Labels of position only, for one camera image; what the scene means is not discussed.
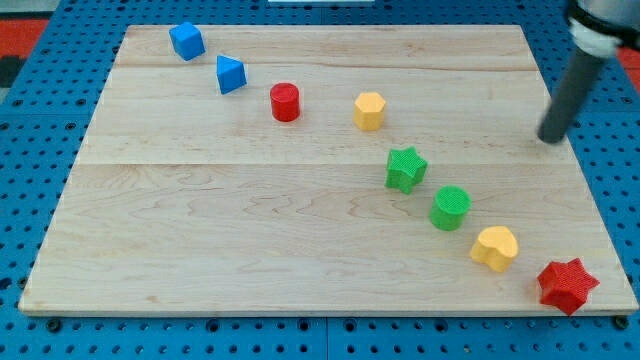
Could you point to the red cylinder block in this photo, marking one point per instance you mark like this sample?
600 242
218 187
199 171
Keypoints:
285 102

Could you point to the wooden board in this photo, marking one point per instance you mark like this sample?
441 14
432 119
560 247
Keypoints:
184 202

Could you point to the yellow hexagon block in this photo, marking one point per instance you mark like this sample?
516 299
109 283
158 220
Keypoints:
369 110

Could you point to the green cylinder block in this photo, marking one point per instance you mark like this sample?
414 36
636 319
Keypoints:
449 208

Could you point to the blue cube block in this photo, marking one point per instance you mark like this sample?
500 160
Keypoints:
187 41

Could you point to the red star block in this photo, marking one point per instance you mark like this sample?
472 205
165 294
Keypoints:
566 285

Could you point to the yellow heart block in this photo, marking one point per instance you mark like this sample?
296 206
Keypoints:
495 247

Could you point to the green star block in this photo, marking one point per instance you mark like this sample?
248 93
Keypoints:
405 169

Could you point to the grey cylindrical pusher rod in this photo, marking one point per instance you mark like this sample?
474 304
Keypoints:
568 99

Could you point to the blue triangular prism block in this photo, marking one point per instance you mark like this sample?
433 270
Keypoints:
230 74

